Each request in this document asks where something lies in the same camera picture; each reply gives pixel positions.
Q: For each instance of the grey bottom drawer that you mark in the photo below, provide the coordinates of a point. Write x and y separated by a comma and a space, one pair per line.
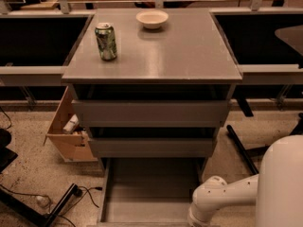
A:
148, 192

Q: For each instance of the grey drawer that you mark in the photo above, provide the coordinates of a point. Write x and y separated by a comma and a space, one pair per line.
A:
102, 113
148, 192
151, 148

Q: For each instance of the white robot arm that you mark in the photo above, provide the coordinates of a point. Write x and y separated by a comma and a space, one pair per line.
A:
276, 191

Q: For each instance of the grey top drawer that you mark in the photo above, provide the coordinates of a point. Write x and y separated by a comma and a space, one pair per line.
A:
102, 113

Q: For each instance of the grey middle drawer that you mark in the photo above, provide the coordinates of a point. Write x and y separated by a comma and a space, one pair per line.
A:
151, 148

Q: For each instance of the grey drawer cabinet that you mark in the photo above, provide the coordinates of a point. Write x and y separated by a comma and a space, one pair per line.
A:
152, 93

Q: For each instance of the black stand base right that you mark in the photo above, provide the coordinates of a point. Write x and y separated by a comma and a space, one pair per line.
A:
248, 154

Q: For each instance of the cardboard box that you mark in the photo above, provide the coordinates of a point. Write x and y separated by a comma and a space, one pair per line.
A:
73, 147

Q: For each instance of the white bottle in box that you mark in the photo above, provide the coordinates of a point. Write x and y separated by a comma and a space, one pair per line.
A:
71, 125

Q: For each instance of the white ceramic bowl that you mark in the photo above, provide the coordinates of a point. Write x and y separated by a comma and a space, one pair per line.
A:
152, 19

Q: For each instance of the green soda can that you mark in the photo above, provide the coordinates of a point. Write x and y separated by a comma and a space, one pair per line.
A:
106, 40

